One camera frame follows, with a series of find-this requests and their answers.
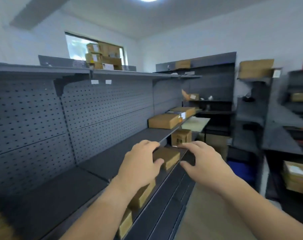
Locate person's left hand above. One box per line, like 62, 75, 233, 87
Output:
116, 140, 165, 192

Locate person's right hand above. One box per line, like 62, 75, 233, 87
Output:
179, 140, 238, 195

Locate printed brown carton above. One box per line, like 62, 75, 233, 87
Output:
171, 129, 192, 147

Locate grey metal pegboard shelf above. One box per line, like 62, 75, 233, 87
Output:
0, 62, 203, 240

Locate person's left forearm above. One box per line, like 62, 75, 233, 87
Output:
60, 177, 142, 240

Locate person's right forearm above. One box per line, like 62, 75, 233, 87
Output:
220, 176, 303, 240

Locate dull brown carton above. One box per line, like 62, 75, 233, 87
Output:
197, 133, 230, 162

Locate blue plastic crate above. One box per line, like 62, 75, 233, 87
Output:
228, 161, 256, 184

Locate small beige table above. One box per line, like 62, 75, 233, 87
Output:
181, 117, 211, 133

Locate brown parcel red mark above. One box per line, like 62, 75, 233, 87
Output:
283, 161, 303, 196

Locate large cardboard carton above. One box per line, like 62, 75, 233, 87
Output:
99, 43, 121, 59
102, 57, 123, 71

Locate wide brown cardboard carton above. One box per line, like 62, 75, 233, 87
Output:
238, 59, 275, 79

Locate cardboard boxes at window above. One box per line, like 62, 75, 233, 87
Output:
65, 31, 126, 70

